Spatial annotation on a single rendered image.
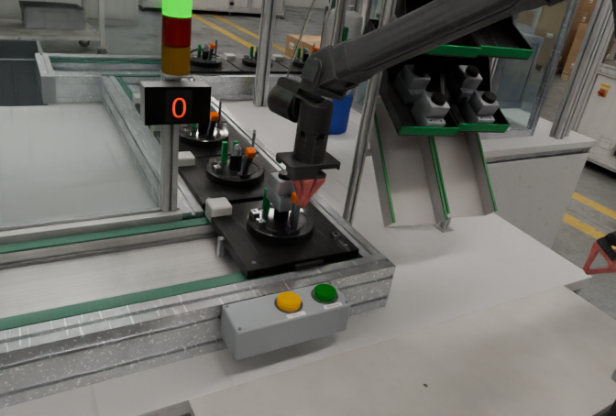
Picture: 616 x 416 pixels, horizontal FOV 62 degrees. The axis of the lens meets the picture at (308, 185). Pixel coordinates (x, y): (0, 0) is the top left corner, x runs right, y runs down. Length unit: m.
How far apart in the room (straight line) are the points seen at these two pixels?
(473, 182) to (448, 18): 0.60
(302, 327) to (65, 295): 0.40
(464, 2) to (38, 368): 0.77
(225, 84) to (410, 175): 1.20
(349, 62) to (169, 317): 0.48
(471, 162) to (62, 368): 0.95
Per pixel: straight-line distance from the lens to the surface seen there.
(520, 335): 1.15
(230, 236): 1.02
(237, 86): 2.21
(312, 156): 0.88
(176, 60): 0.95
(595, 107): 5.19
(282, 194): 1.00
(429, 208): 1.16
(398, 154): 1.17
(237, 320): 0.84
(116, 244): 1.07
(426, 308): 1.12
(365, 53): 0.81
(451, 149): 1.27
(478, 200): 1.27
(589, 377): 1.13
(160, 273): 1.01
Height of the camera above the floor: 1.51
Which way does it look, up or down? 25 degrees down
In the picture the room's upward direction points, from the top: 9 degrees clockwise
